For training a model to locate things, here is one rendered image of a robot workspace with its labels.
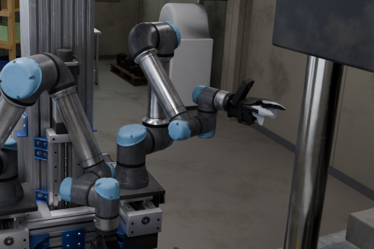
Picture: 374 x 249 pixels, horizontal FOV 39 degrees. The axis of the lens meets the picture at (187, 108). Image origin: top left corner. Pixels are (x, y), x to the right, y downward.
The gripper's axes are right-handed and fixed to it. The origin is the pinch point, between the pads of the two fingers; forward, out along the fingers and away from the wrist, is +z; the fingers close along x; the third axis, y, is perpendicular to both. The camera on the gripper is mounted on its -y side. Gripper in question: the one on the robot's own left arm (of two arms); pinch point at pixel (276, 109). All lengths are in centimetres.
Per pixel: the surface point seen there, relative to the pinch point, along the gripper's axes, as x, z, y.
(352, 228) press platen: 71, 58, -16
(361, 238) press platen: 72, 60, -16
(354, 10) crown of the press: 77, 57, -54
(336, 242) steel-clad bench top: -38, 10, 71
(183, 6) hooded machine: -355, -352, 64
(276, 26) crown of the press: 72, 42, -49
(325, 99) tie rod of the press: 71, 51, -38
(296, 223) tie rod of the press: 75, 49, -15
